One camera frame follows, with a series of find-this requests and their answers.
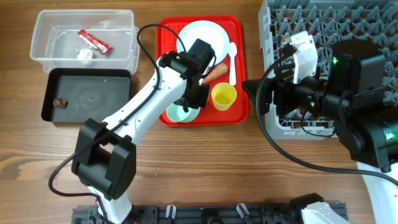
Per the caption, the yellow plastic cup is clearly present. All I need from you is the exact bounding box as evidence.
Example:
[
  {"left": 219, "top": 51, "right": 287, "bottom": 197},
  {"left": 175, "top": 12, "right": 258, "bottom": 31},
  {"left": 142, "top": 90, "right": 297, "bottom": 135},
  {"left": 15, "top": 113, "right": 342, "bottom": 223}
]
[{"left": 211, "top": 83, "right": 237, "bottom": 111}]

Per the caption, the mint green bowl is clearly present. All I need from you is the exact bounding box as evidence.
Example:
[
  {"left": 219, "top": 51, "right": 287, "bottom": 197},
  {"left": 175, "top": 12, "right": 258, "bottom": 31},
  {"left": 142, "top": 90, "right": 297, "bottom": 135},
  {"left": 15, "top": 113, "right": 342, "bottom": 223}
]
[{"left": 165, "top": 104, "right": 200, "bottom": 123}]

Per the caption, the brown food scrap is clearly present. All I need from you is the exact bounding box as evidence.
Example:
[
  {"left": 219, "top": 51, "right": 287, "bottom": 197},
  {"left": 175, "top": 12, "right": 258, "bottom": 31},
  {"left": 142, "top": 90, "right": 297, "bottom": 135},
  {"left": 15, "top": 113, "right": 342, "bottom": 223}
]
[{"left": 53, "top": 98, "right": 68, "bottom": 110}]

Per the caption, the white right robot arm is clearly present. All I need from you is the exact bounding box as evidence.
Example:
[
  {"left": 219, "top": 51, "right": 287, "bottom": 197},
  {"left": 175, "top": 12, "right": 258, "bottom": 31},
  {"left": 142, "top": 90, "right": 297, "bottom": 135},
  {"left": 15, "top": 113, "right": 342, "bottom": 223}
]
[{"left": 242, "top": 39, "right": 397, "bottom": 223}]

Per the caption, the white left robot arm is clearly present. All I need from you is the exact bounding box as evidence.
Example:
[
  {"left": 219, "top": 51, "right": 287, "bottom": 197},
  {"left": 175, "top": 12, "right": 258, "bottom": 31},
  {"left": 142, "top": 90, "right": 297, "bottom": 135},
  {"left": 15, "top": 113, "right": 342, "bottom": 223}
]
[{"left": 72, "top": 39, "right": 215, "bottom": 223}]

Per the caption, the grey dishwasher rack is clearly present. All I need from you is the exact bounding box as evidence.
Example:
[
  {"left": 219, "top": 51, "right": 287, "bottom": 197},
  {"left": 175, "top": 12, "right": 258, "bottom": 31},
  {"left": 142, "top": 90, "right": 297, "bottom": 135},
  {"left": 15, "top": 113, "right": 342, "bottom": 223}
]
[{"left": 257, "top": 0, "right": 398, "bottom": 141}]

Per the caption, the black waste tray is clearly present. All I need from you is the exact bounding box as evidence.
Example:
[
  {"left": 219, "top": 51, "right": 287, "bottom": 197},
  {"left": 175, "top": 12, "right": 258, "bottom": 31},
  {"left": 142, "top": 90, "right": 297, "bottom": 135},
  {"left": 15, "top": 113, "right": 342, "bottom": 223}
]
[{"left": 41, "top": 68, "right": 131, "bottom": 123}]

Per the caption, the orange carrot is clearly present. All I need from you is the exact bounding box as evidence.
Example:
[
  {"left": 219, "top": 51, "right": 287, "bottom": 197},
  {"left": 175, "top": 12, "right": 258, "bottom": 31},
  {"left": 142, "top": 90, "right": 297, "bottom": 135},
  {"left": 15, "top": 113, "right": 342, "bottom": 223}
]
[{"left": 202, "top": 63, "right": 228, "bottom": 84}]

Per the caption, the white plastic spoon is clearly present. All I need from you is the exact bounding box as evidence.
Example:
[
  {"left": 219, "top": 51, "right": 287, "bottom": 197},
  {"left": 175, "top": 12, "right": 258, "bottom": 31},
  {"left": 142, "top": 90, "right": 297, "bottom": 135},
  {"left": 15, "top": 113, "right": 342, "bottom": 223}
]
[{"left": 228, "top": 42, "right": 238, "bottom": 86}]

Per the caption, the large light blue plate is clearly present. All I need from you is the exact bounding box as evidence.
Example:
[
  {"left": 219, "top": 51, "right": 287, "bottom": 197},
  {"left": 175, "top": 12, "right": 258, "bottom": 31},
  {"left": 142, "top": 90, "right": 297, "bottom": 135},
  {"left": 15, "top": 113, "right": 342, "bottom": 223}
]
[{"left": 178, "top": 21, "right": 230, "bottom": 65}]

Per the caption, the red plastic tray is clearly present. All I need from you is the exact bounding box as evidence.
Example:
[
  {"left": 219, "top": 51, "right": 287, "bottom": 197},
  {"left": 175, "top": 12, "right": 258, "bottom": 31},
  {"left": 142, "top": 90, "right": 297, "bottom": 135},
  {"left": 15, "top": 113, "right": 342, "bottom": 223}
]
[{"left": 157, "top": 15, "right": 249, "bottom": 127}]

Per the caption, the red sauce packet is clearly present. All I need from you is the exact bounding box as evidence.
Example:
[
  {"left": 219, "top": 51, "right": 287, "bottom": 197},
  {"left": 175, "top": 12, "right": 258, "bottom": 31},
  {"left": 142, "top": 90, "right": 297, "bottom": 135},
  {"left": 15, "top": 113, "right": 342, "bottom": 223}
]
[{"left": 77, "top": 29, "right": 113, "bottom": 55}]

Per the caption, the crumpled white tissue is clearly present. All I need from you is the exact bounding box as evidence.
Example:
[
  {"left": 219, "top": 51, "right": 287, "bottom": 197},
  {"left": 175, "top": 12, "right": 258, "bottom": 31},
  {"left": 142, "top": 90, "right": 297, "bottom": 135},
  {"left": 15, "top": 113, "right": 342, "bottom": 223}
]
[{"left": 77, "top": 49, "right": 93, "bottom": 64}]

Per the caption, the clear plastic bin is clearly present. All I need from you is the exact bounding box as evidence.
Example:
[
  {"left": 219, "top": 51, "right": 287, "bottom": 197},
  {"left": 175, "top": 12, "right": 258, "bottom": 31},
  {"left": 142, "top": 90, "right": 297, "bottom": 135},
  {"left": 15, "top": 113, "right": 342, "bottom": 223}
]
[{"left": 30, "top": 9, "right": 139, "bottom": 73}]

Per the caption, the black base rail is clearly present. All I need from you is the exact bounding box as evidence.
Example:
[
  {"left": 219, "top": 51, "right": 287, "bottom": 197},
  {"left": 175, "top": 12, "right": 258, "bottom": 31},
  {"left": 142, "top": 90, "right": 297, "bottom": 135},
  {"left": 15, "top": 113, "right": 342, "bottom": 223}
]
[{"left": 71, "top": 203, "right": 299, "bottom": 224}]

